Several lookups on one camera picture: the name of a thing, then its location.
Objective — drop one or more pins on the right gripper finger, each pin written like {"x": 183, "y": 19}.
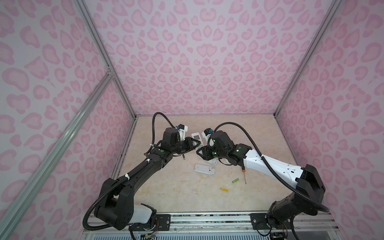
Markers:
{"x": 204, "y": 150}
{"x": 206, "y": 156}

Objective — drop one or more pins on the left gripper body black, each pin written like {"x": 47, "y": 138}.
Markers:
{"x": 178, "y": 148}

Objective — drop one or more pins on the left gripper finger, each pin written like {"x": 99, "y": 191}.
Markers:
{"x": 193, "y": 142}
{"x": 187, "y": 148}

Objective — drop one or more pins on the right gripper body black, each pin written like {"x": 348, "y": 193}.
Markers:
{"x": 220, "y": 153}

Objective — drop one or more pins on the orange black screwdriver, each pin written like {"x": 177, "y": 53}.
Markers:
{"x": 244, "y": 174}

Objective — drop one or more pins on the red white remote control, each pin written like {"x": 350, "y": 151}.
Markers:
{"x": 214, "y": 161}

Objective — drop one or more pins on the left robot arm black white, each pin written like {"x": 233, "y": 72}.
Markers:
{"x": 115, "y": 205}

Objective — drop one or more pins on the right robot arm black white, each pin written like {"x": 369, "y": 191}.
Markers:
{"x": 306, "y": 186}

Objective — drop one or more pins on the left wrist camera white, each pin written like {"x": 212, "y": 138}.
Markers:
{"x": 182, "y": 129}

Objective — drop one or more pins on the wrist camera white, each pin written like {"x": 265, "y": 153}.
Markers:
{"x": 182, "y": 129}
{"x": 207, "y": 133}

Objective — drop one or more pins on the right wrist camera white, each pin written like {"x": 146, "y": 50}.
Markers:
{"x": 207, "y": 133}

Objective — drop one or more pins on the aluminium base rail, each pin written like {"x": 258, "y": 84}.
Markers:
{"x": 228, "y": 226}

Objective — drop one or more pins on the aluminium left corner post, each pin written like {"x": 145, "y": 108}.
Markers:
{"x": 96, "y": 37}

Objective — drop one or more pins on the aluminium corner post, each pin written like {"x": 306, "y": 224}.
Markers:
{"x": 96, "y": 37}
{"x": 326, "y": 23}

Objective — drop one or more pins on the aluminium diagonal frame bar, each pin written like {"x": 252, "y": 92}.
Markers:
{"x": 21, "y": 204}

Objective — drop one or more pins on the aluminium right corner post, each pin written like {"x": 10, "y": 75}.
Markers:
{"x": 326, "y": 23}

